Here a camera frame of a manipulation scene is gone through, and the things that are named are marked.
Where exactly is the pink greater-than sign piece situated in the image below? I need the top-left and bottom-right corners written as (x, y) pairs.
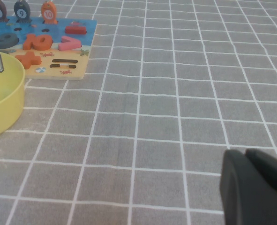
top-left (58, 35), bottom-right (82, 52)

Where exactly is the wooden number puzzle board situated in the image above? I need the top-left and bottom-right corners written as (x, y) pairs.
top-left (0, 14), bottom-right (98, 81)

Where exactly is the red minus sign piece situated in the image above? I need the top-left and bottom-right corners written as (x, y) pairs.
top-left (65, 25), bottom-right (87, 35)

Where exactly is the slate fish peg numbered 9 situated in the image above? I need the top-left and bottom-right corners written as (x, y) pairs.
top-left (13, 0), bottom-right (31, 23)

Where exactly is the grey checked tablecloth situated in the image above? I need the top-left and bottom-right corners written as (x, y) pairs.
top-left (0, 0), bottom-right (277, 225)

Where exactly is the yellow plastic bowl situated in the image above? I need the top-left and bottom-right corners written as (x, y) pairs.
top-left (0, 50), bottom-right (26, 141)

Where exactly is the orange fish peg numbered 10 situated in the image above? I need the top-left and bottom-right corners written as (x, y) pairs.
top-left (40, 1), bottom-right (58, 25)

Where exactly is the orange wooden numeral 10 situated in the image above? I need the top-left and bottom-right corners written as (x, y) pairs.
top-left (22, 33), bottom-right (54, 51)

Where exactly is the orange plus sign piece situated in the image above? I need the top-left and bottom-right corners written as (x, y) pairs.
top-left (15, 51), bottom-right (42, 70)

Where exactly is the slate wooden numeral 9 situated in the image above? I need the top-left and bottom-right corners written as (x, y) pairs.
top-left (0, 32), bottom-right (21, 49)

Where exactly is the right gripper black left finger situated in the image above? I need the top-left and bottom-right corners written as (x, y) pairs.
top-left (219, 149), bottom-right (277, 225)

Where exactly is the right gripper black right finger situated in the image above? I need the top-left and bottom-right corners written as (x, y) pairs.
top-left (245, 148), bottom-right (277, 181)

